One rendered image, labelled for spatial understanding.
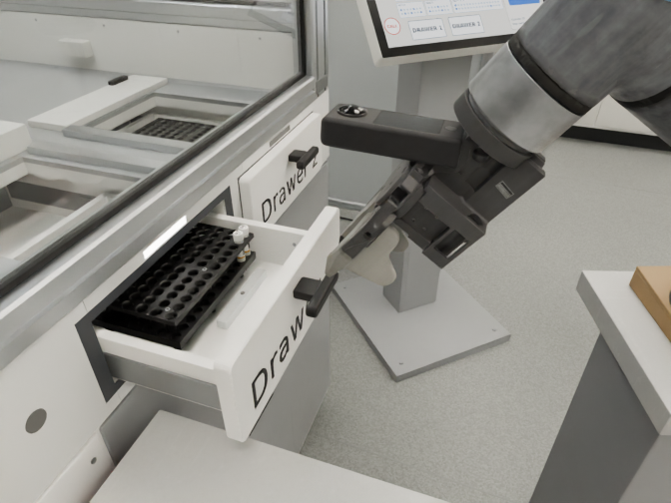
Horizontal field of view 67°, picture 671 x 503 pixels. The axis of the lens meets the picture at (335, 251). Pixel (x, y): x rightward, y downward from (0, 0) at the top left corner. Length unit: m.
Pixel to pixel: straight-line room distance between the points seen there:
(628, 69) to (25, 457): 0.56
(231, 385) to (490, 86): 0.32
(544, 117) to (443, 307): 1.53
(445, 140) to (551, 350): 1.53
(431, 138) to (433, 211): 0.06
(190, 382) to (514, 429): 1.23
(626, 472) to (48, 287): 0.81
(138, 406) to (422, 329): 1.26
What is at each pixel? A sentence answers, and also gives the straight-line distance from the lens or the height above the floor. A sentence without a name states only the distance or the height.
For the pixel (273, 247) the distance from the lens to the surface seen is 0.69.
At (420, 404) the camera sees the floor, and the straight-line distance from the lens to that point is 1.61.
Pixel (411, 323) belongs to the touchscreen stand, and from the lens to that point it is 1.79.
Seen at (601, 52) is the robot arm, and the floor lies 1.18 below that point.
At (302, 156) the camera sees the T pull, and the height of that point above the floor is 0.91.
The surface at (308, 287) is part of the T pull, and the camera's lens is 0.54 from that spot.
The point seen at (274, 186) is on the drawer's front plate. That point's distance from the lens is 0.80.
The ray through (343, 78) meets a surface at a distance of 2.26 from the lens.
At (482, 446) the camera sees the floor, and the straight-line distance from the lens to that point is 1.56.
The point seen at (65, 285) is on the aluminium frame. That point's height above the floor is 0.97.
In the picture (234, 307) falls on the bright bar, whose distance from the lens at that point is 0.62.
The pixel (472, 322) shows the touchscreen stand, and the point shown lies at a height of 0.03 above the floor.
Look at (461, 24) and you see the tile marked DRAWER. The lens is 1.35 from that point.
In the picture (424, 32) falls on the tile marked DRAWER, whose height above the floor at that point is 1.00.
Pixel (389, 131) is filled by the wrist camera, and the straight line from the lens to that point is 0.40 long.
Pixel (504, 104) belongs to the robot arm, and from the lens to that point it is 0.37.
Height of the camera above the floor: 1.25
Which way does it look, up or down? 35 degrees down
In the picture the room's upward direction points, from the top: straight up
